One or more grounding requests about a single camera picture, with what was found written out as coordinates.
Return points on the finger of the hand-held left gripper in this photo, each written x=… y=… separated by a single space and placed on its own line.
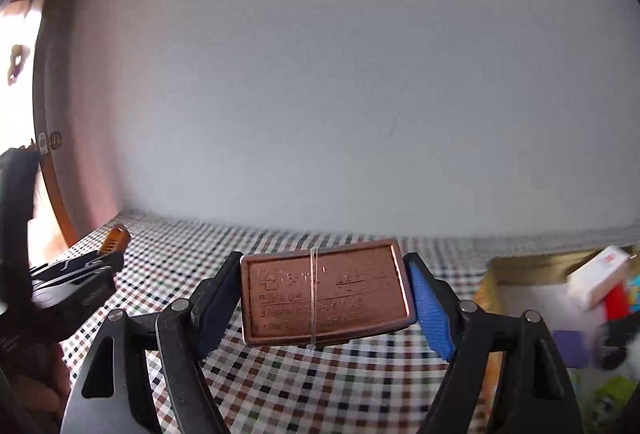
x=75 y=296
x=80 y=264

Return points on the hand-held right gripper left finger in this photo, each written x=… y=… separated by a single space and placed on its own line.
x=215 y=314

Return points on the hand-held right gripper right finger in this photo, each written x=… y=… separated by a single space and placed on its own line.
x=431 y=314

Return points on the brown wooden comb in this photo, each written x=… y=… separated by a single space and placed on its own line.
x=117 y=238

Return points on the gold tin box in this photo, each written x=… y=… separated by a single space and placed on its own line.
x=505 y=274

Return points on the purple block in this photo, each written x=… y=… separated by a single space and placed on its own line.
x=572 y=349

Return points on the white box with red label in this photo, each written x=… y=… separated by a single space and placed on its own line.
x=597 y=276

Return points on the red building brick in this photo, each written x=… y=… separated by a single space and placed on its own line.
x=617 y=304

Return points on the green soccer ball block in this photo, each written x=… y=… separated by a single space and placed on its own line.
x=612 y=394

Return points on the person's left hand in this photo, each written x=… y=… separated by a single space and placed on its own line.
x=37 y=394

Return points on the wooden door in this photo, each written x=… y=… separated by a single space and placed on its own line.
x=47 y=194

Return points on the brass door latch plate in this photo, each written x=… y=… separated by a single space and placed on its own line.
x=49 y=141

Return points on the checkered tablecloth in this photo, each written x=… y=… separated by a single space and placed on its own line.
x=280 y=389

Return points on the dark door ornament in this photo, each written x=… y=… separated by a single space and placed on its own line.
x=16 y=62

